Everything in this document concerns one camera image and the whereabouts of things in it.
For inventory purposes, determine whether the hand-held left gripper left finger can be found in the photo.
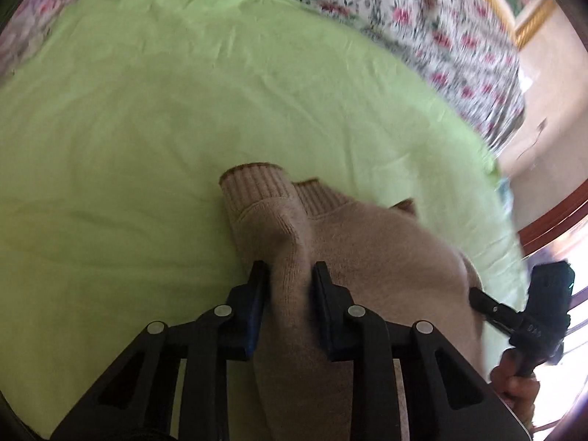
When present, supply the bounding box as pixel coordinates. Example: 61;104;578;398
48;259;270;441

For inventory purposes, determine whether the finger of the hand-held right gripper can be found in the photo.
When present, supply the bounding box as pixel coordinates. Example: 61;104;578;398
469;287;521;332

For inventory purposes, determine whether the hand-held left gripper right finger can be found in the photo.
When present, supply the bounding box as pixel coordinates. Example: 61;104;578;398
312;261;534;441

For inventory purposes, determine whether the beige knitted sweater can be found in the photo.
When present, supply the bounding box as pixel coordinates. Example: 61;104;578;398
219;162;488;441

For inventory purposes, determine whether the person's right hand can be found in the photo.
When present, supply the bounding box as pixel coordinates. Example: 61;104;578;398
489;348;541;429

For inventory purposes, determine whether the red-brown wooden furniture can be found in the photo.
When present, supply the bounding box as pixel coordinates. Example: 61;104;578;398
517;181;588;259

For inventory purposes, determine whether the light green bed sheet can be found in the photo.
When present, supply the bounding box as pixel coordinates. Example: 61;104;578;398
0;0;530;440

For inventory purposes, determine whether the gold framed painting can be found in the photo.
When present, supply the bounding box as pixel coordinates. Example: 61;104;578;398
458;0;559;49

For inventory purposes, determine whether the pink flowered white quilt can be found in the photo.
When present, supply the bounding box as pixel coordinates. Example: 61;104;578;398
202;0;527;148

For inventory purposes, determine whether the pastel floral cloth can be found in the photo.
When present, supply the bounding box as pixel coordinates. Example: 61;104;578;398
0;0;100;80

